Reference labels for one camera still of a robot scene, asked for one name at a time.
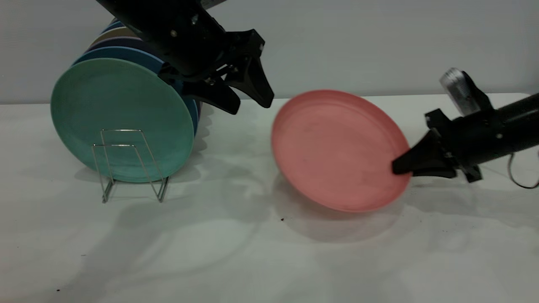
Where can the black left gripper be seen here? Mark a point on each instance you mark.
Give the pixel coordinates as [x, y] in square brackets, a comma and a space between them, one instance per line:
[202, 46]

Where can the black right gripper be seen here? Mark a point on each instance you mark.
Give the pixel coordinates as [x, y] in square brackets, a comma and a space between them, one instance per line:
[476, 139]

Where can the pink plate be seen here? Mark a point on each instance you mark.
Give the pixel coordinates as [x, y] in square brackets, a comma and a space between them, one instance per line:
[337, 147]

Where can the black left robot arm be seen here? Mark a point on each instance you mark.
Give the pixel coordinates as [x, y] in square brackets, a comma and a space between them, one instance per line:
[143, 12]

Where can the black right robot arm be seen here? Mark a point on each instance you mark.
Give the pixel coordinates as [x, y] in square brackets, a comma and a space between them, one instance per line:
[522, 126]

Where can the green plate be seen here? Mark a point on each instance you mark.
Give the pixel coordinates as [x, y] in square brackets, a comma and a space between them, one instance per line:
[122, 113]

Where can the blue plate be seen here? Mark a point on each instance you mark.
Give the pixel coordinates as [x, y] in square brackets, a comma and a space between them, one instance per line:
[113, 26]
[122, 52]

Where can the dark purple plate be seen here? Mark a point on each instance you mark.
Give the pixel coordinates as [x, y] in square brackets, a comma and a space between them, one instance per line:
[118, 42]

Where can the beige plate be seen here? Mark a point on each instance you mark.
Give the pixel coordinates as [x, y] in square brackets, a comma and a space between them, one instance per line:
[116, 33]

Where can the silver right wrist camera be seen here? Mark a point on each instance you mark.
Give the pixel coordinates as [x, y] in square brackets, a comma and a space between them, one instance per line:
[459, 90]

